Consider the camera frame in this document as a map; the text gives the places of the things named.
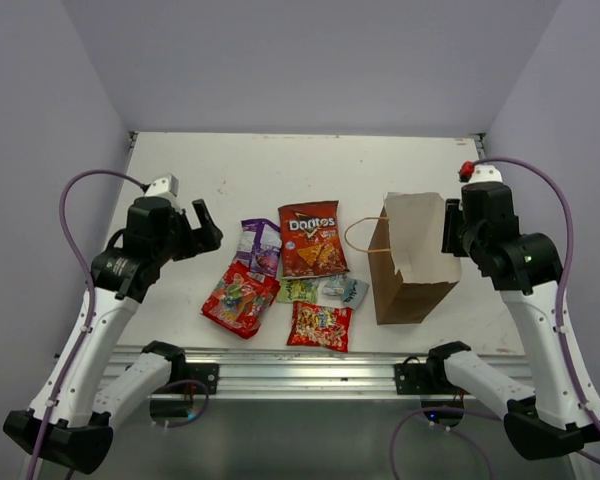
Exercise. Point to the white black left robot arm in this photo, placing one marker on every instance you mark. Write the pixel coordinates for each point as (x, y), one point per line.
(72, 421)

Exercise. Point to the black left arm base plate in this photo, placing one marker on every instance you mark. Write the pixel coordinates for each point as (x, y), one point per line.
(207, 374)

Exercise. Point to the purple snack bag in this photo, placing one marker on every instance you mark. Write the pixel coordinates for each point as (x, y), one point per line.
(259, 246)

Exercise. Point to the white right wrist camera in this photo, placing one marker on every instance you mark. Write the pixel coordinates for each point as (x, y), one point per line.
(474, 172)

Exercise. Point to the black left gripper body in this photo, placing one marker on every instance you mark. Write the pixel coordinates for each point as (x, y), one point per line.
(182, 241)

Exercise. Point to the pale blue snack packet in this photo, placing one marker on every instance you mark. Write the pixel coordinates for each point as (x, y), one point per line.
(350, 291)

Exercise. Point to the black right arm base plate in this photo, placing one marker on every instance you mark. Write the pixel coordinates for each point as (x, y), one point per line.
(412, 377)

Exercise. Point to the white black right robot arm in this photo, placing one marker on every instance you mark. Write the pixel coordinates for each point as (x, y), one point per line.
(560, 413)

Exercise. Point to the red fruit candy bag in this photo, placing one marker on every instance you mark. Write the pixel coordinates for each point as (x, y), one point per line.
(240, 299)

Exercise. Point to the brown paper bag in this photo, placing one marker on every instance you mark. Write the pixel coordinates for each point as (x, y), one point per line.
(410, 275)

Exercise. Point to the aluminium table edge strip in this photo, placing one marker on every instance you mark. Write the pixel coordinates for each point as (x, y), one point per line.
(480, 145)

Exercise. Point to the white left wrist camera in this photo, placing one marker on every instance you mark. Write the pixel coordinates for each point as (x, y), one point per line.
(165, 185)

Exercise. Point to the red Doritos chip bag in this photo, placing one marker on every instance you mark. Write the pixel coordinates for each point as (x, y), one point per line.
(311, 244)

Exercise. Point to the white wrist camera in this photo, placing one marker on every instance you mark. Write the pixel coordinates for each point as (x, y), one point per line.
(474, 172)
(165, 185)

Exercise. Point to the red mixed snack bag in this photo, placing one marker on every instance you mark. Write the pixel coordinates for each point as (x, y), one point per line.
(320, 326)

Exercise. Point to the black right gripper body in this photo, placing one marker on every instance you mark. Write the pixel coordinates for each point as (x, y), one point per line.
(469, 239)

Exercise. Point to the green snack packet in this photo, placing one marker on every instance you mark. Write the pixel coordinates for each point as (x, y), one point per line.
(301, 290)

